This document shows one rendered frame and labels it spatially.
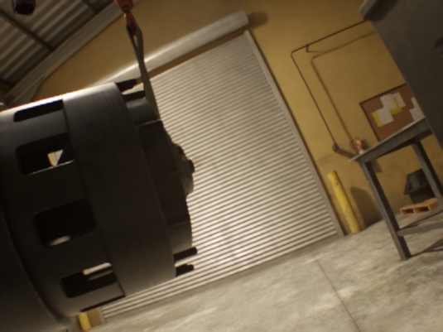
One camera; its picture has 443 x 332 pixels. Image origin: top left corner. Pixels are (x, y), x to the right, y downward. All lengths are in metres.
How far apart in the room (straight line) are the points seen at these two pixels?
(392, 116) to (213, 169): 3.31
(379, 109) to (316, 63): 1.41
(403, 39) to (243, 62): 6.32
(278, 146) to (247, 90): 1.21
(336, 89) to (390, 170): 1.70
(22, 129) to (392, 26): 0.64
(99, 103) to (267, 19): 6.57
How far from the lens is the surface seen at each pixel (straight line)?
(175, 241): 0.78
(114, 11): 8.24
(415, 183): 5.23
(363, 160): 2.80
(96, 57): 8.04
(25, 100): 8.66
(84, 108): 0.73
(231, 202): 6.13
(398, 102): 6.69
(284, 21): 7.14
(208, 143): 6.37
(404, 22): 0.47
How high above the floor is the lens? 0.63
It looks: 12 degrees up
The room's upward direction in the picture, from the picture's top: 22 degrees counter-clockwise
